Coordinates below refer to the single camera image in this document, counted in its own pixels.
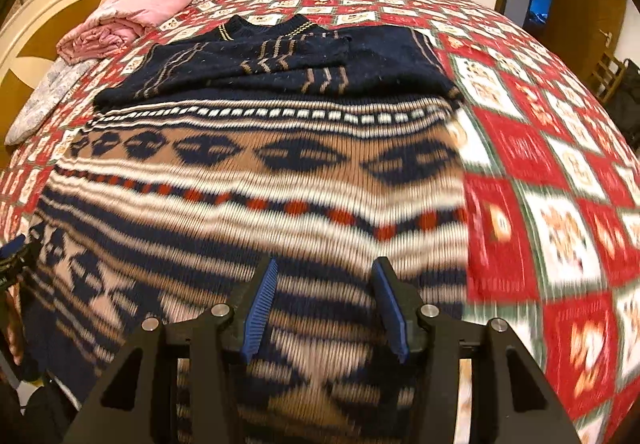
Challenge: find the brown wooden door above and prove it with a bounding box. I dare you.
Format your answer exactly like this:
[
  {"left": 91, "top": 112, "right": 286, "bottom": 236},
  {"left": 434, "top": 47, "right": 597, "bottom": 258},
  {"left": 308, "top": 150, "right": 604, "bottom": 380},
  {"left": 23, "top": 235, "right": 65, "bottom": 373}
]
[{"left": 552, "top": 0, "right": 628, "bottom": 84}]

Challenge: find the wooden chair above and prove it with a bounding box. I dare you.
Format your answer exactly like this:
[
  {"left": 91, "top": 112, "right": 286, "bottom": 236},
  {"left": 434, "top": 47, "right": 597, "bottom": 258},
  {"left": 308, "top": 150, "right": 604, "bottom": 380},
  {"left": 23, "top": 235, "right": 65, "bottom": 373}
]
[{"left": 582, "top": 51, "right": 631, "bottom": 104}]

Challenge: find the folded pink quilt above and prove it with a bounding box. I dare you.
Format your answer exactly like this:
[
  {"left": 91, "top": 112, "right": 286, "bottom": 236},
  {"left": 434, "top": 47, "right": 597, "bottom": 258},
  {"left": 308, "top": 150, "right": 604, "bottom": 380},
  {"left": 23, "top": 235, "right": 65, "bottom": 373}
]
[{"left": 56, "top": 0, "right": 198, "bottom": 64}]

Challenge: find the navy patterned knit sweater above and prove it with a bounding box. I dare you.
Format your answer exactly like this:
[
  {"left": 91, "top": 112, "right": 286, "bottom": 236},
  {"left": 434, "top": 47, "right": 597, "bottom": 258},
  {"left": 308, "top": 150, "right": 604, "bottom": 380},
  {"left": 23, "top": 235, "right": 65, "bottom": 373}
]
[{"left": 20, "top": 16, "right": 471, "bottom": 444}]

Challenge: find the black bag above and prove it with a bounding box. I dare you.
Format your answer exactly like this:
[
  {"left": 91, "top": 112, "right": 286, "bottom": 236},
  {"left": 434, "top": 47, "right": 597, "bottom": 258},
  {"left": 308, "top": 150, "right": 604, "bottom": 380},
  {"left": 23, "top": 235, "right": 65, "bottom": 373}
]
[{"left": 605, "top": 58, "right": 640, "bottom": 149}]

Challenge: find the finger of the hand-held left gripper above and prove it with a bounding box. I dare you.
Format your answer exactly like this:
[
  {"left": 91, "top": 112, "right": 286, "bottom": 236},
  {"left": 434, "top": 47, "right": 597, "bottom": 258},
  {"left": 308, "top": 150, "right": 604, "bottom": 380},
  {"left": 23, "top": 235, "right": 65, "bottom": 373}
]
[{"left": 0, "top": 234, "right": 43, "bottom": 289}]

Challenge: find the red checked printed blanket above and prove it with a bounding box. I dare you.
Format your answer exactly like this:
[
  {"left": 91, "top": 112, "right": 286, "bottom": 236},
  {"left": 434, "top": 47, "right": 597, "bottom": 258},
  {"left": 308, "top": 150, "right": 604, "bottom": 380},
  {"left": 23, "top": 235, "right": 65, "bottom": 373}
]
[{"left": 0, "top": 0, "right": 640, "bottom": 444}]

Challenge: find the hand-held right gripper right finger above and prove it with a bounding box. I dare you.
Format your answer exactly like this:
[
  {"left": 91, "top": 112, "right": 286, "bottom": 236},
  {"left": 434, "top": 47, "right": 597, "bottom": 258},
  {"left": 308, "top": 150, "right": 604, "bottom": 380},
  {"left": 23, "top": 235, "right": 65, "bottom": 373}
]
[{"left": 370, "top": 256, "right": 583, "bottom": 444}]

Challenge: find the cream and brown headboard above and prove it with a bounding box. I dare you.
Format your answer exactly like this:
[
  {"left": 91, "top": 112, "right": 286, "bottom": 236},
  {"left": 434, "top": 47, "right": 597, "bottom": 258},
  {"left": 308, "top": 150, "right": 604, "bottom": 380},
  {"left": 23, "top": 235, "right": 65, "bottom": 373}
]
[{"left": 0, "top": 0, "right": 151, "bottom": 159}]

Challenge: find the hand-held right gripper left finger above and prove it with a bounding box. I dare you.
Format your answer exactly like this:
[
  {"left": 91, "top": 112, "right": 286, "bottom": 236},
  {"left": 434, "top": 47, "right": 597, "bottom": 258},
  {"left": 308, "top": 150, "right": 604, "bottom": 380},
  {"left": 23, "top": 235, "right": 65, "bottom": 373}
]
[{"left": 62, "top": 256, "right": 280, "bottom": 444}]

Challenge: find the grey floral pillow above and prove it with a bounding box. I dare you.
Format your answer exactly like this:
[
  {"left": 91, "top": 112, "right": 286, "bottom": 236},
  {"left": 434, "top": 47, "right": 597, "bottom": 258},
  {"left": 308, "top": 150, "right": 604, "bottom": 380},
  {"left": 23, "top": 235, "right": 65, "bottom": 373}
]
[{"left": 5, "top": 56, "right": 98, "bottom": 147}]

